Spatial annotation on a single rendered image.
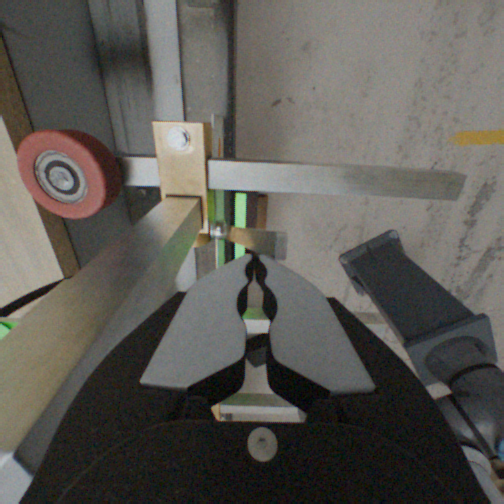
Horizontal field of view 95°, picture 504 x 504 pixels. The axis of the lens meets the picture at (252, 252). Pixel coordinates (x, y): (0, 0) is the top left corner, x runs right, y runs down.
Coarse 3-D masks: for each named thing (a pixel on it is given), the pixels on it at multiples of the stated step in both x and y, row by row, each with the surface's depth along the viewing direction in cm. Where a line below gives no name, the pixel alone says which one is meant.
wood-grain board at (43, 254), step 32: (0, 64) 19; (0, 96) 19; (0, 128) 20; (0, 160) 21; (0, 192) 22; (0, 224) 24; (32, 224) 24; (0, 256) 26; (32, 256) 26; (64, 256) 27; (0, 288) 28; (32, 288) 28
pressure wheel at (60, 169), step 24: (24, 144) 20; (48, 144) 20; (72, 144) 20; (96, 144) 22; (24, 168) 21; (48, 168) 21; (72, 168) 21; (96, 168) 21; (48, 192) 22; (72, 192) 22; (96, 192) 22; (72, 216) 23
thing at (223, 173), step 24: (120, 168) 25; (144, 168) 25; (216, 168) 25; (240, 168) 25; (264, 168) 25; (288, 168) 25; (312, 168) 25; (336, 168) 25; (360, 168) 25; (384, 168) 26; (408, 168) 27; (312, 192) 26; (336, 192) 26; (360, 192) 26; (384, 192) 26; (408, 192) 26; (432, 192) 26; (456, 192) 26
